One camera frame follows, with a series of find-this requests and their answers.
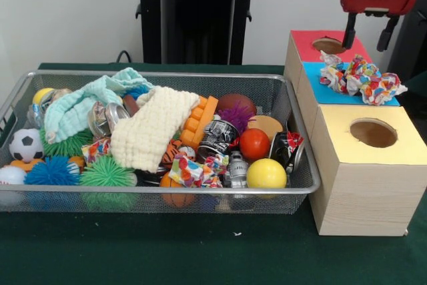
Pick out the purple spiky ball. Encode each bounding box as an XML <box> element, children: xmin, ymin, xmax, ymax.
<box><xmin>215</xmin><ymin>103</ymin><xmax>256</xmax><ymax>135</ymax></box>

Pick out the colourful patterned paper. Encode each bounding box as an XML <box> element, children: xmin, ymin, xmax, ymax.
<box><xmin>168</xmin><ymin>152</ymin><xmax>231</xmax><ymax>189</ymax></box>
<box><xmin>319</xmin><ymin>50</ymin><xmax>408</xmax><ymax>106</ymax></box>

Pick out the green spiky ball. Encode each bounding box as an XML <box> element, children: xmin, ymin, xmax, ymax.
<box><xmin>79</xmin><ymin>155</ymin><xmax>139</xmax><ymax>188</ymax></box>

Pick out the wooden box with three holes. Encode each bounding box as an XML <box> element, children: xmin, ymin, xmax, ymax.
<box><xmin>283</xmin><ymin>29</ymin><xmax>427</xmax><ymax>238</ymax></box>

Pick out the white baseball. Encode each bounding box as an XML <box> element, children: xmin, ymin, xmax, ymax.
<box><xmin>0</xmin><ymin>164</ymin><xmax>27</xmax><ymax>186</ymax></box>

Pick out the dark green side table cloth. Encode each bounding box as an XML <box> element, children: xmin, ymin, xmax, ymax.
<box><xmin>398</xmin><ymin>71</ymin><xmax>427</xmax><ymax>99</ymax></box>

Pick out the shallow clear mesh bin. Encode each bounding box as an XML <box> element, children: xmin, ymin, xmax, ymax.
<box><xmin>0</xmin><ymin>69</ymin><xmax>322</xmax><ymax>215</ymax></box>

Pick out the black cable loop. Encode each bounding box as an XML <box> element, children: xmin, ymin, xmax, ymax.
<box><xmin>115</xmin><ymin>49</ymin><xmax>135</xmax><ymax>64</ymax></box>

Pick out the large yellow ball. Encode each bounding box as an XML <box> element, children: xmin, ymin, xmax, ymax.
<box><xmin>246</xmin><ymin>158</ymin><xmax>288</xmax><ymax>190</ymax></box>

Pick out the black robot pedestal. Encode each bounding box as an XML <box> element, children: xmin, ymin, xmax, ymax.
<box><xmin>128</xmin><ymin>0</ymin><xmax>270</xmax><ymax>65</ymax></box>

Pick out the red orange ball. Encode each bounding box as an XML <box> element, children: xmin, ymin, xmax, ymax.
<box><xmin>238</xmin><ymin>127</ymin><xmax>271</xmax><ymax>161</ymax></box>

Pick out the black upright panel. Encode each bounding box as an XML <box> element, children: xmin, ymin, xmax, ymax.
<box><xmin>386</xmin><ymin>0</ymin><xmax>427</xmax><ymax>81</ymax></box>

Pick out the black and white soccer ball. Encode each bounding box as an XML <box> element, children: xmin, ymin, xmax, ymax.
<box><xmin>8</xmin><ymin>127</ymin><xmax>45</xmax><ymax>162</ymax></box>

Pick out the blue spiky ball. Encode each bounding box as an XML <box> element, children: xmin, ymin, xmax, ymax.
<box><xmin>23</xmin><ymin>155</ymin><xmax>81</xmax><ymax>186</ymax></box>

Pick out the cream knitted cloth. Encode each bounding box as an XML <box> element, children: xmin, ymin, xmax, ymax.
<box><xmin>109</xmin><ymin>86</ymin><xmax>201</xmax><ymax>173</ymax></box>

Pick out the mint green cloth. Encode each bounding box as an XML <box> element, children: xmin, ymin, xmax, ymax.
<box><xmin>43</xmin><ymin>67</ymin><xmax>154</xmax><ymax>144</ymax></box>

